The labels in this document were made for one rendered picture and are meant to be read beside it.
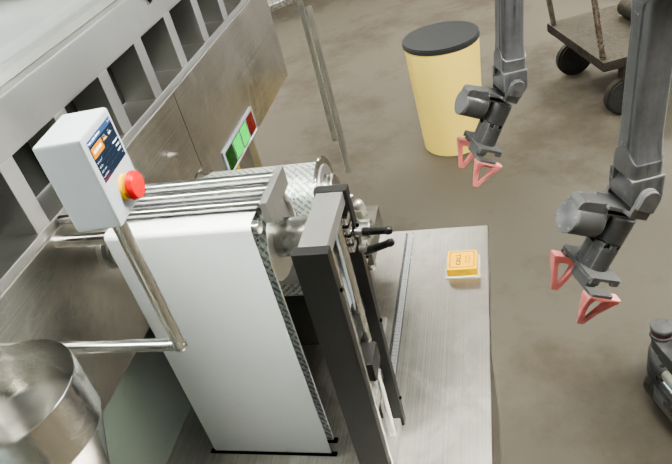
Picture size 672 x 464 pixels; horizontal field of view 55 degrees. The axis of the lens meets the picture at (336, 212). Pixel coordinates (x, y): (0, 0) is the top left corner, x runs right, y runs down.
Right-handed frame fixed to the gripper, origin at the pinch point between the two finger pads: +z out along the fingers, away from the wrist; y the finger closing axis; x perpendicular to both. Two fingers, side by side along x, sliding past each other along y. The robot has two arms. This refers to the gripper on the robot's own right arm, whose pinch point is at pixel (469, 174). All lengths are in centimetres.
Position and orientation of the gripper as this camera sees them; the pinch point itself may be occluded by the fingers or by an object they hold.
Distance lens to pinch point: 164.2
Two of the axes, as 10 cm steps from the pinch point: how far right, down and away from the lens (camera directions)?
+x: 9.4, 1.5, 3.1
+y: 1.9, 5.2, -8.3
